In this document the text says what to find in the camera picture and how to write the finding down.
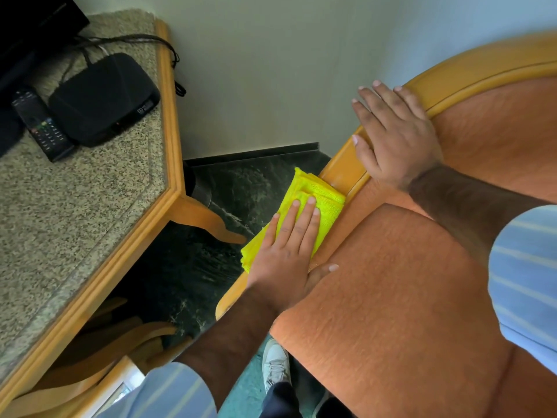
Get person's left hand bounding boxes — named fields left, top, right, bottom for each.
left=246, top=196, right=339, bottom=315

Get person's right hand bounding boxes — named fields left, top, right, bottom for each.
left=351, top=80, right=444, bottom=192

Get yellow microfiber cloth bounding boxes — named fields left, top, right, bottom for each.
left=240, top=167, right=346, bottom=274

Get person's left forearm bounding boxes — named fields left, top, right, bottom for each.
left=176, top=286, right=289, bottom=410

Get person's right forearm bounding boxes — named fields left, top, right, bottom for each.
left=407, top=163, right=550, bottom=268

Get orange upholstered wooden armchair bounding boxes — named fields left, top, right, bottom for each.
left=215, top=31, right=557, bottom=418

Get white sneaker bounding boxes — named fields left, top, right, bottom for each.
left=262, top=338, right=292, bottom=393

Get dark trousers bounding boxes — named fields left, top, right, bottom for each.
left=260, top=381, right=354, bottom=418

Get light wooden chair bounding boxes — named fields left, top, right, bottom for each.
left=0, top=296, right=193, bottom=418

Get granite top wooden table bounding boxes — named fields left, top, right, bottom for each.
left=0, top=8, right=247, bottom=418

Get light blue striped shirt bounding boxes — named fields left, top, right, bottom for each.
left=97, top=204, right=557, bottom=418

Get black set-top box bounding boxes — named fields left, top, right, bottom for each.
left=48, top=53, right=161, bottom=148

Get black remote control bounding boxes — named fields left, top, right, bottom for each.
left=11, top=87, right=77, bottom=163

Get black television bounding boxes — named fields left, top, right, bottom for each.
left=0, top=0, right=90, bottom=158

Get black cable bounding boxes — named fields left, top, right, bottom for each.
left=64, top=34, right=187, bottom=98

